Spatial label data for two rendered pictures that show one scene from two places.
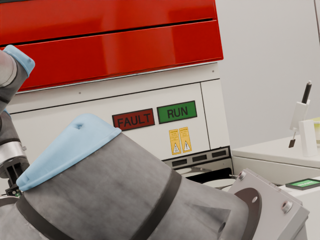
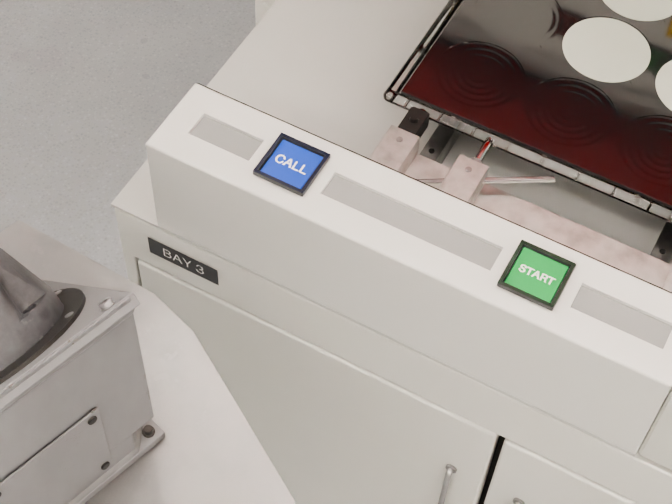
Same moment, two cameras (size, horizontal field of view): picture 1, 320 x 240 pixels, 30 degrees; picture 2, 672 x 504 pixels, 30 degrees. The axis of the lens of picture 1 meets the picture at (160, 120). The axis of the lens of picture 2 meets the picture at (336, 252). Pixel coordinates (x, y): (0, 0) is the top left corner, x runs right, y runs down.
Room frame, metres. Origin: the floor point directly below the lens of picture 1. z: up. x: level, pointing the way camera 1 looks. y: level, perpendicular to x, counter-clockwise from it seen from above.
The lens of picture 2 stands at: (0.55, -0.60, 1.93)
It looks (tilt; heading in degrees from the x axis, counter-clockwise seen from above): 56 degrees down; 47
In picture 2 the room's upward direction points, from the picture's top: 3 degrees clockwise
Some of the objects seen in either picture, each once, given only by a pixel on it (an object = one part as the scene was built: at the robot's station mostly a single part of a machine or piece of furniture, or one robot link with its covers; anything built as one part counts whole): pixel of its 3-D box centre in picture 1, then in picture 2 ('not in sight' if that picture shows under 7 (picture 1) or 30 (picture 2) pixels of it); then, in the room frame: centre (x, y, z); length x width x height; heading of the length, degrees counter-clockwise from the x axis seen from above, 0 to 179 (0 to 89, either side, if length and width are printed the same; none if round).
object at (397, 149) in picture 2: not in sight; (387, 163); (1.14, -0.03, 0.89); 0.08 x 0.03 x 0.03; 21
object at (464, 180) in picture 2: not in sight; (456, 194); (1.17, -0.11, 0.89); 0.08 x 0.03 x 0.03; 21
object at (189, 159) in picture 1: (158, 167); not in sight; (1.63, 0.02, 0.96); 0.44 x 0.01 x 0.02; 111
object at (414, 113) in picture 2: not in sight; (413, 125); (1.20, -0.01, 0.90); 0.04 x 0.02 x 0.03; 21
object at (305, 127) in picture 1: (302, 127); not in sight; (1.43, -0.34, 1.03); 0.06 x 0.04 x 0.13; 21
